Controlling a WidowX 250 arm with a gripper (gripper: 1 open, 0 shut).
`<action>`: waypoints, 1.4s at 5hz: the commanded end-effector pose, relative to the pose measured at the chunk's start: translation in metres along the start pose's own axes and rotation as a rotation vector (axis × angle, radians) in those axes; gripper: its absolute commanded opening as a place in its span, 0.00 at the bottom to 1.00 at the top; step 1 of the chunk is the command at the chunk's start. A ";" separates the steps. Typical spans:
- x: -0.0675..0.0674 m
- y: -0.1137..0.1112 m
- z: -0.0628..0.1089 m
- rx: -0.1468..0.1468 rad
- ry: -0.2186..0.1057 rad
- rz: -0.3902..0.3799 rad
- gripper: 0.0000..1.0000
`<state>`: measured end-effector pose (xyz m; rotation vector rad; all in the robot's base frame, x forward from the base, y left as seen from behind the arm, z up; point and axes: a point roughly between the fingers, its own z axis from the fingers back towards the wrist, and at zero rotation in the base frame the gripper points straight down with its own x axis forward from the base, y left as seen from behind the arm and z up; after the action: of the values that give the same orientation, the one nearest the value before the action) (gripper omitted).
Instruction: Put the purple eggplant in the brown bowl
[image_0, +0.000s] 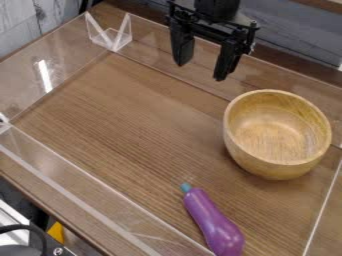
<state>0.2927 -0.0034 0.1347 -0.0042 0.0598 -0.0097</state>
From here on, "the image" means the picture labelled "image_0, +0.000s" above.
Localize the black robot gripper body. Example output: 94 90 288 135
168 0 260 54

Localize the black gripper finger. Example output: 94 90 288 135
214 39 242 81
170 20 196 66

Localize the purple toy eggplant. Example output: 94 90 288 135
181 183 246 256

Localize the light wooden bowl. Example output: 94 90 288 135
224 89 333 180

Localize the yellow and black device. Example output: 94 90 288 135
26 221 78 256

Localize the clear acrylic corner bracket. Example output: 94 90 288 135
85 13 133 52

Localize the clear acrylic front wall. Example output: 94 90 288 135
0 120 214 256

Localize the black cable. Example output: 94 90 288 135
0 224 49 256

